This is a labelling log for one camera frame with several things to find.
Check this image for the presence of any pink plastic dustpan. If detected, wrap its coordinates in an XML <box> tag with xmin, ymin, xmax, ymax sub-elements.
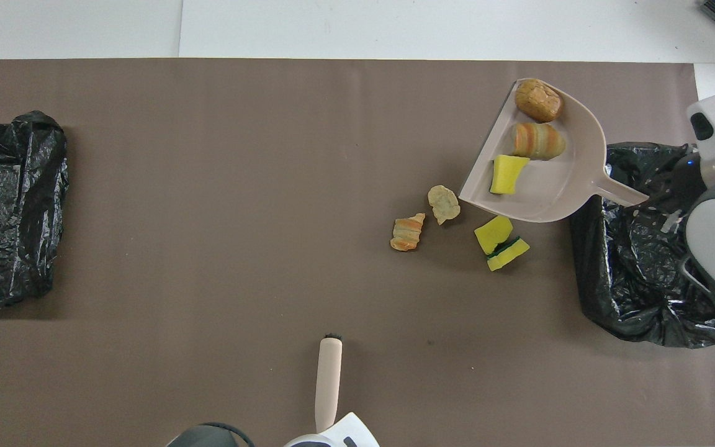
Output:
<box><xmin>459</xmin><ymin>78</ymin><xmax>650</xmax><ymax>224</ymax></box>

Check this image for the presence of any small yellow sponge piece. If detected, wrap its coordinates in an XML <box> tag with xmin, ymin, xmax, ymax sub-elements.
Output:
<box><xmin>489</xmin><ymin>155</ymin><xmax>531</xmax><ymax>196</ymax></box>

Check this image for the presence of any yellow green twisted sponge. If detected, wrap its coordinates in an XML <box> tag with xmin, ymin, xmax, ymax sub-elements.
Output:
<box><xmin>474</xmin><ymin>214</ymin><xmax>531</xmax><ymax>273</ymax></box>

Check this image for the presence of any brown toy bread loaf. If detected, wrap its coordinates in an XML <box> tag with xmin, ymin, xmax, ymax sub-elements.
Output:
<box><xmin>514</xmin><ymin>79</ymin><xmax>564</xmax><ymax>123</ymax></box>

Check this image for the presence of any brown table mat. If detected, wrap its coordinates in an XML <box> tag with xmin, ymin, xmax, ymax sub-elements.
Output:
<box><xmin>0</xmin><ymin>59</ymin><xmax>715</xmax><ymax>447</ymax></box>

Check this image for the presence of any greenish toy croissant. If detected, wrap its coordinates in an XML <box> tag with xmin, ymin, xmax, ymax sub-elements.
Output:
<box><xmin>511</xmin><ymin>122</ymin><xmax>567</xmax><ymax>161</ymax></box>

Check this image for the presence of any pale yellow toy chip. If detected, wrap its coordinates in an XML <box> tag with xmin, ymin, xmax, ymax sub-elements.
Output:
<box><xmin>428</xmin><ymin>185</ymin><xmax>461</xmax><ymax>225</ymax></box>

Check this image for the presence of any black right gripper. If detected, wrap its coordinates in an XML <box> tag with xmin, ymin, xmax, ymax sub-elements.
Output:
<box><xmin>668</xmin><ymin>158</ymin><xmax>709</xmax><ymax>209</ymax></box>

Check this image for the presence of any orange striped toy croissant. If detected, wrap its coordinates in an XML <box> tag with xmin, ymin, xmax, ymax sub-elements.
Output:
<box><xmin>390</xmin><ymin>213</ymin><xmax>426</xmax><ymax>252</ymax></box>

